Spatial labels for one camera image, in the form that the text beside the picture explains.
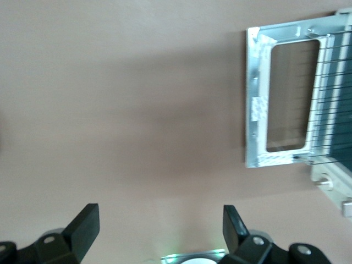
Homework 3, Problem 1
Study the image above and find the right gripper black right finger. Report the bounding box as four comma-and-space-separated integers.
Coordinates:
223, 205, 331, 264

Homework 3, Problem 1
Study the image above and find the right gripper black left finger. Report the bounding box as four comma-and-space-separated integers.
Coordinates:
0, 202, 100, 264

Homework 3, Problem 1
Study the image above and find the glass oven door metal frame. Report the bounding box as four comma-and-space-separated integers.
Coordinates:
245, 23, 335, 169

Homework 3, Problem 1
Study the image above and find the beige oven knob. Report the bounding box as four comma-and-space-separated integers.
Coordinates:
316, 173, 335, 191

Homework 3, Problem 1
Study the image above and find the white toaster oven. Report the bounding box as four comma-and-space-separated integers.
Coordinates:
310, 7, 352, 219

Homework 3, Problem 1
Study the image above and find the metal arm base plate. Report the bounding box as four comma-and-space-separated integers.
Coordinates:
161, 249, 227, 264

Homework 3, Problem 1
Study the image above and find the wire oven rack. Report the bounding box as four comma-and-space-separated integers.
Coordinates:
294, 30, 352, 166

